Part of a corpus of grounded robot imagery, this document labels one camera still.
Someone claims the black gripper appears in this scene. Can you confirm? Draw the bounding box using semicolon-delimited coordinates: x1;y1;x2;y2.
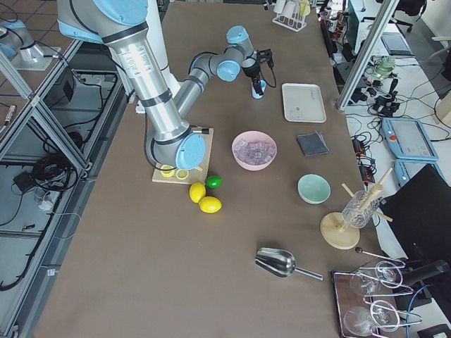
242;49;274;95

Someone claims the blue plastic cup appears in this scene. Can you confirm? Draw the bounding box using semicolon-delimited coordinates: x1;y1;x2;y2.
252;85;264;99

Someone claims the pink bowl of ice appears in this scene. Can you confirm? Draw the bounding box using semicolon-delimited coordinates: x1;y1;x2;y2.
231;130;277;171

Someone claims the pink plastic cup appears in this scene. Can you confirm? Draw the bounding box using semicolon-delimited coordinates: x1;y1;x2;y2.
280;1;295;20

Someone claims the yellow plastic cup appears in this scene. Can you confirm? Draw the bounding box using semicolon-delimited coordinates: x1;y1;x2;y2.
299;0;311;16

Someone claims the steel ice scoop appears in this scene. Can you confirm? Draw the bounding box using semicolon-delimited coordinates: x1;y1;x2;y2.
254;247;323;281

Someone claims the cream rabbit tray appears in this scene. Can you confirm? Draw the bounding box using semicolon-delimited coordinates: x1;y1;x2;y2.
281;83;326;123

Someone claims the grey folded cloth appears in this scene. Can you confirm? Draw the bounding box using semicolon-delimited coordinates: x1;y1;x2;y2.
297;131;329;156

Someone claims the green lime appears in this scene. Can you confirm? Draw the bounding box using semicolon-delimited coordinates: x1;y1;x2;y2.
205;175;223;189

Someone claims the wooden cutting board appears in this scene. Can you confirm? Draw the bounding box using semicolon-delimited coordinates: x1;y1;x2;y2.
152;127;214;184

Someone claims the green ceramic bowl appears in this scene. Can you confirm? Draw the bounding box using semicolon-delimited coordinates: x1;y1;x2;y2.
297;174;331;204

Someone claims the lemon slice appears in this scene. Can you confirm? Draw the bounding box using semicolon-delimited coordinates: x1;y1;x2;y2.
175;169;190;180
160;165;175;177

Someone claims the yellow lemon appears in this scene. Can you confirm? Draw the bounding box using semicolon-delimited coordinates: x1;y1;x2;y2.
199;196;223;213
189;182;206;204

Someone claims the textured clear glass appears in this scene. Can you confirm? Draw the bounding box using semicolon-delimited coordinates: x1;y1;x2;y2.
342;190;381;229

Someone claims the blue teach pendant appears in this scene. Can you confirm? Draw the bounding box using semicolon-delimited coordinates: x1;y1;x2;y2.
394;159;440;187
381;118;439;162

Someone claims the wooden glass stand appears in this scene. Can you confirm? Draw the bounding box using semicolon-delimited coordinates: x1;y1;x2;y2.
320;168;393;249

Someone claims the wine glass tray rack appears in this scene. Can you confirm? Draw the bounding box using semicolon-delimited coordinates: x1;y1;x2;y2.
331;258;422;337

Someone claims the white wire cup rack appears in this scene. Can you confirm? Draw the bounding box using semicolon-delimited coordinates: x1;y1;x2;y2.
272;0;307;32

